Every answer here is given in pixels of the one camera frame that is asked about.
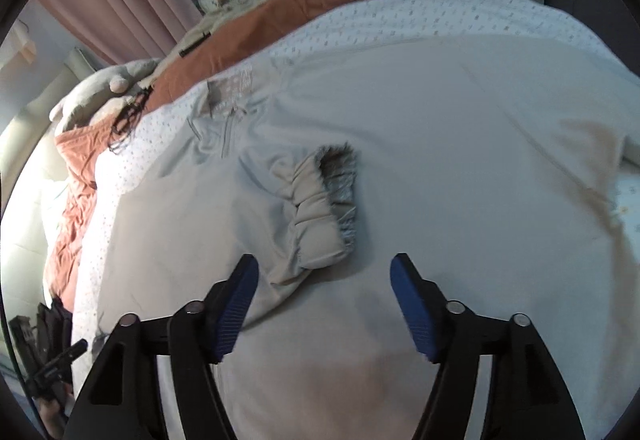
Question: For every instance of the orange-brown blanket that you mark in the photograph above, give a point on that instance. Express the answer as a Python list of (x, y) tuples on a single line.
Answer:
[(280, 14)]

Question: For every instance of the grey plush toy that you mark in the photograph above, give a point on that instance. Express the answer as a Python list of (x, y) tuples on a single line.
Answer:
[(100, 89)]

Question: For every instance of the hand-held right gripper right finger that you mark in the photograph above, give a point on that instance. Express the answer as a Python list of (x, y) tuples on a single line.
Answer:
[(415, 305)]

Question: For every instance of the black clip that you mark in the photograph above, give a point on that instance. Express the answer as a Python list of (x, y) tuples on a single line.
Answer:
[(196, 44)]

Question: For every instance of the white dotted bedsheet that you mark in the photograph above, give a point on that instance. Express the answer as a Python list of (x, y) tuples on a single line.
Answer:
[(400, 14)]

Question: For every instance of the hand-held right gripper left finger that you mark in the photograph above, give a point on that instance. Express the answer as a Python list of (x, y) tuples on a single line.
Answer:
[(232, 315)]

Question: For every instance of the beige jacket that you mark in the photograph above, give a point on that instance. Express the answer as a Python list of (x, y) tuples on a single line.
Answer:
[(400, 144)]

